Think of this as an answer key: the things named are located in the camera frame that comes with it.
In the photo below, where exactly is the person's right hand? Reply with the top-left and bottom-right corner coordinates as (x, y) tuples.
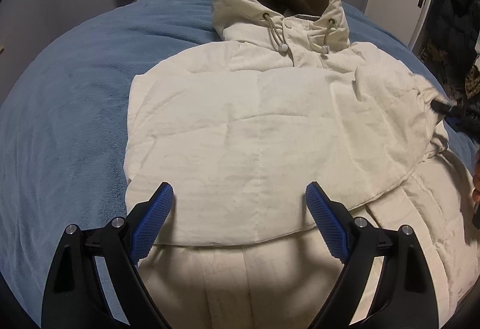
(472, 152), (480, 203)

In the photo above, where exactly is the blue fleece bed blanket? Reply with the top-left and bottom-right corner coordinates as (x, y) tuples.
(0, 0), (478, 326)

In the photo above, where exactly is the cream hooded padded coat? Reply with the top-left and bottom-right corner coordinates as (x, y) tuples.
(124, 0), (479, 328)

